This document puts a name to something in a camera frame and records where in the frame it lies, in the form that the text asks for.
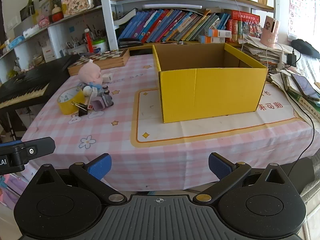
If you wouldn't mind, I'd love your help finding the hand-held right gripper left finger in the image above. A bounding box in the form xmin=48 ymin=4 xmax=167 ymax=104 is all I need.
xmin=30 ymin=153 xmax=128 ymax=204

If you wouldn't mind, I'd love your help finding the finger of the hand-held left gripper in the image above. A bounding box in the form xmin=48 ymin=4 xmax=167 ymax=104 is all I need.
xmin=0 ymin=137 xmax=56 ymax=161

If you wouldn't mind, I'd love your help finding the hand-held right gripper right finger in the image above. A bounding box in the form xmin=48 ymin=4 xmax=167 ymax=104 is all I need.
xmin=194 ymin=152 xmax=292 ymax=204

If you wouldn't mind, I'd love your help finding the yellow tape roll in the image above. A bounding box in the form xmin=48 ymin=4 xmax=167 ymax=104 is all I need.
xmin=57 ymin=87 xmax=87 ymax=115

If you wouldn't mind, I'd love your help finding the black binder clip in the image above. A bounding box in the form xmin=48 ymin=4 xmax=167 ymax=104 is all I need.
xmin=71 ymin=101 xmax=88 ymax=117

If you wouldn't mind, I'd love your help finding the grey plastic toy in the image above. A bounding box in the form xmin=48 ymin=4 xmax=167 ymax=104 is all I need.
xmin=101 ymin=90 xmax=115 ymax=107

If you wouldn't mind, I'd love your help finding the yellow cardboard box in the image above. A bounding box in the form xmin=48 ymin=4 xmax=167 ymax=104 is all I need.
xmin=152 ymin=42 xmax=269 ymax=124

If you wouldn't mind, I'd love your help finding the pink plush toy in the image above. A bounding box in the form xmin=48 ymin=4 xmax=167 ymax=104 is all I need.
xmin=78 ymin=60 xmax=103 ymax=85

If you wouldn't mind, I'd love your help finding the black keyboard stand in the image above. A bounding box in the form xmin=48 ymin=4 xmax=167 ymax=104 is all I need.
xmin=0 ymin=102 xmax=29 ymax=140

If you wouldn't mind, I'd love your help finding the white desk mat orange border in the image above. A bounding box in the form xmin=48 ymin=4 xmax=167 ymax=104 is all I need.
xmin=130 ymin=86 xmax=310 ymax=147

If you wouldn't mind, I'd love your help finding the black electronic keyboard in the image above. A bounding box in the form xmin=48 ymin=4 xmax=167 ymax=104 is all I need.
xmin=0 ymin=54 xmax=81 ymax=109

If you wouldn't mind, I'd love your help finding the white box red label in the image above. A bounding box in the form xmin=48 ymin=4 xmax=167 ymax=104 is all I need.
xmin=41 ymin=45 xmax=57 ymax=62

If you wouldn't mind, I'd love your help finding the white pen holder with pens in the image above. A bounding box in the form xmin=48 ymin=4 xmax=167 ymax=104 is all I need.
xmin=66 ymin=36 xmax=88 ymax=55

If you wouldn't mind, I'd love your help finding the wooden chess board box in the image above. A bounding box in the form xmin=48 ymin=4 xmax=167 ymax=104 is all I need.
xmin=67 ymin=49 xmax=130 ymax=77

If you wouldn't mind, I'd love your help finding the stack of books and papers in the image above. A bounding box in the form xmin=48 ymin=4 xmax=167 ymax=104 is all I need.
xmin=266 ymin=67 xmax=320 ymax=128

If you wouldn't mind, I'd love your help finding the blue tissue pack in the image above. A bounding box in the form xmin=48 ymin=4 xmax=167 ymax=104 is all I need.
xmin=6 ymin=35 xmax=25 ymax=50

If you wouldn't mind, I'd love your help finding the red tassel ornament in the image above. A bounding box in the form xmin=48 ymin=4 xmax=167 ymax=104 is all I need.
xmin=84 ymin=29 xmax=93 ymax=53

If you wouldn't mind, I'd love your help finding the white tub green lid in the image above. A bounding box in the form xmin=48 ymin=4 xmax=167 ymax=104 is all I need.
xmin=91 ymin=38 xmax=108 ymax=53

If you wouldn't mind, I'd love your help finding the dark smartphone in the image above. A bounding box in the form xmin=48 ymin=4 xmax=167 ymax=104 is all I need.
xmin=291 ymin=74 xmax=320 ymax=102

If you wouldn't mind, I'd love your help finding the black stapler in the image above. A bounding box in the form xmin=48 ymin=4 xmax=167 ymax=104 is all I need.
xmin=118 ymin=39 xmax=144 ymax=49

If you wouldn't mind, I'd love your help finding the orange white medicine box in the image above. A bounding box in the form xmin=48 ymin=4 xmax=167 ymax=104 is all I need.
xmin=198 ymin=35 xmax=227 ymax=44
xmin=204 ymin=28 xmax=232 ymax=38

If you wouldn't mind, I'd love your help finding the black power adapter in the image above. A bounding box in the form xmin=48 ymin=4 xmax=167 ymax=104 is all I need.
xmin=286 ymin=53 xmax=297 ymax=67

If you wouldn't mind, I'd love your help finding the red white jar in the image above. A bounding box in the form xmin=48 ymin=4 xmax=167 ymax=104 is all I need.
xmin=51 ymin=4 xmax=64 ymax=22

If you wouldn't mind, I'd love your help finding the white bookshelf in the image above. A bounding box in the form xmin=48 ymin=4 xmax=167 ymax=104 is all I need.
xmin=0 ymin=0 xmax=282 ymax=65

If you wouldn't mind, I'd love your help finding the black rounded object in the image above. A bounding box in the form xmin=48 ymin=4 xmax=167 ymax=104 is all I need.
xmin=291 ymin=39 xmax=320 ymax=58

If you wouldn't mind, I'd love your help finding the row of colourful books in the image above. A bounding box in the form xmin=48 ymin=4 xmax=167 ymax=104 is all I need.
xmin=117 ymin=9 xmax=232 ymax=43

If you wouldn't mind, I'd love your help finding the red flat box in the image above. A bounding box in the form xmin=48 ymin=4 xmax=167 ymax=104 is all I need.
xmin=230 ymin=10 xmax=260 ymax=22

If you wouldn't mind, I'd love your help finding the black cable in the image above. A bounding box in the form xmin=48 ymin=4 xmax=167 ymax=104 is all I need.
xmin=280 ymin=71 xmax=315 ymax=178

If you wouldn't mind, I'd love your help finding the white cable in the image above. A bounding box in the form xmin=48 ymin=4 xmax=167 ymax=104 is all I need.
xmin=232 ymin=0 xmax=248 ymax=50

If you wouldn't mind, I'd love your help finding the wall poster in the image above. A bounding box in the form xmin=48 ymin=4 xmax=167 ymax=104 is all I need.
xmin=287 ymin=0 xmax=316 ymax=42

